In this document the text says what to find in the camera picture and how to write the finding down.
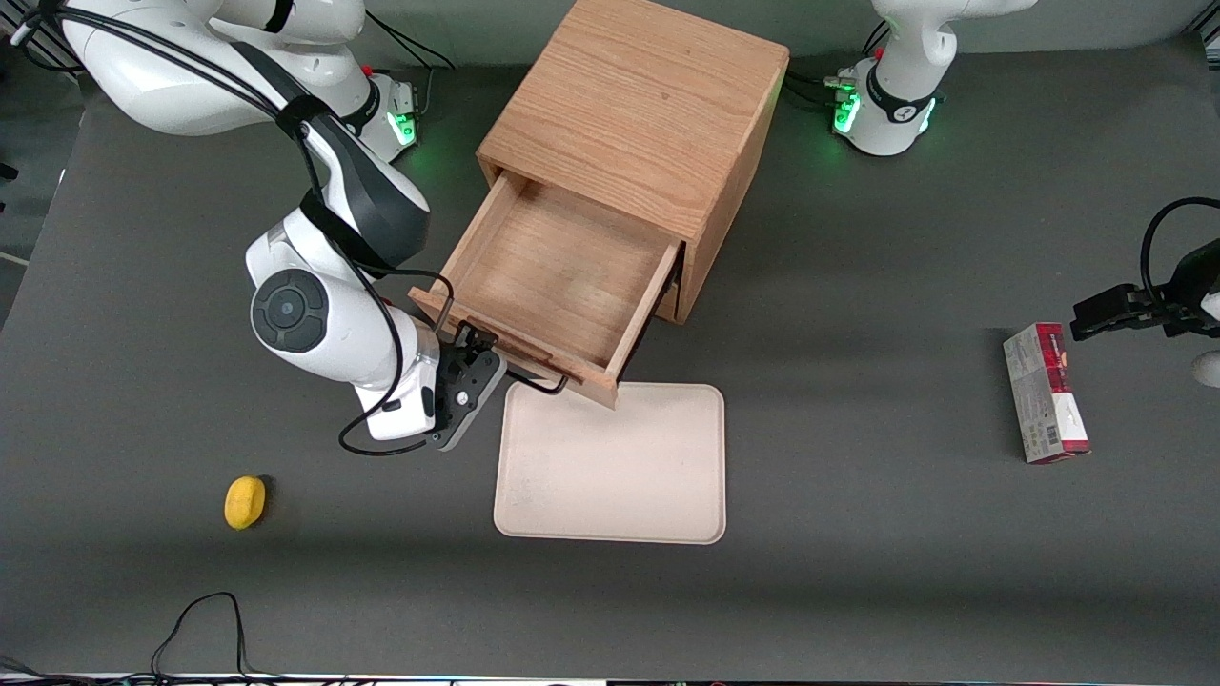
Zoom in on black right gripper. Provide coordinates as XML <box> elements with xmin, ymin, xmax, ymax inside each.
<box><xmin>425</xmin><ymin>321</ymin><xmax>508</xmax><ymax>453</ymax></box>

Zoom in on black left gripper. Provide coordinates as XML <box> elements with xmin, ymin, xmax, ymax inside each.
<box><xmin>1069</xmin><ymin>238</ymin><xmax>1220</xmax><ymax>342</ymax></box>

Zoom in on black metal drawer handle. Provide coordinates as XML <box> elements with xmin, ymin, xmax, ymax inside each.
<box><xmin>440</xmin><ymin>317</ymin><xmax>571</xmax><ymax>395</ymax></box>

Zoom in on wooden drawer cabinet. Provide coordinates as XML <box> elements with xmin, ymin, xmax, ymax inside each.
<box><xmin>476</xmin><ymin>0</ymin><xmax>791</xmax><ymax>327</ymax></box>

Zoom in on grey and red carton box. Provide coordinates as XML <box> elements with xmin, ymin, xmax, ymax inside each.
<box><xmin>1002</xmin><ymin>322</ymin><xmax>1092</xmax><ymax>466</ymax></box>

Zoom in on beige plastic tray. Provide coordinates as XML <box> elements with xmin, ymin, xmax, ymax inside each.
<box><xmin>493</xmin><ymin>379</ymin><xmax>727</xmax><ymax>546</ymax></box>

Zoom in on yellow lemon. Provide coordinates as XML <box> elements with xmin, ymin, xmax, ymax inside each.
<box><xmin>224</xmin><ymin>475</ymin><xmax>268</xmax><ymax>531</ymax></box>

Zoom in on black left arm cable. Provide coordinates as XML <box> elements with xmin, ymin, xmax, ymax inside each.
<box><xmin>1140</xmin><ymin>196</ymin><xmax>1220</xmax><ymax>308</ymax></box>

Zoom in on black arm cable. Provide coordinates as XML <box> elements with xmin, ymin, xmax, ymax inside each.
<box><xmin>1140</xmin><ymin>196</ymin><xmax>1220</xmax><ymax>308</ymax></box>
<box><xmin>10</xmin><ymin>0</ymin><xmax>457</xmax><ymax>457</ymax></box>

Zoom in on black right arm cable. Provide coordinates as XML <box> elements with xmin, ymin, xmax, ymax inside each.
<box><xmin>10</xmin><ymin>0</ymin><xmax>457</xmax><ymax>457</ymax></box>

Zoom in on black right base cables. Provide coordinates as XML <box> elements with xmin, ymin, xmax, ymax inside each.
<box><xmin>362</xmin><ymin>13</ymin><xmax>457</xmax><ymax>120</ymax></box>

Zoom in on black base cables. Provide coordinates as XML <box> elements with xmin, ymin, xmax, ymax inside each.
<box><xmin>362</xmin><ymin>13</ymin><xmax>457</xmax><ymax>120</ymax></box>
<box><xmin>783</xmin><ymin>21</ymin><xmax>892</xmax><ymax>113</ymax></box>

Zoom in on thin black table cable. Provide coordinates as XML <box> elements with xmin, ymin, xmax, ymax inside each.
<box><xmin>0</xmin><ymin>592</ymin><xmax>315</xmax><ymax>686</ymax></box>

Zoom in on black left base cables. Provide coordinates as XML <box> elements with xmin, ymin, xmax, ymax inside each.
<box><xmin>783</xmin><ymin>21</ymin><xmax>892</xmax><ymax>113</ymax></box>

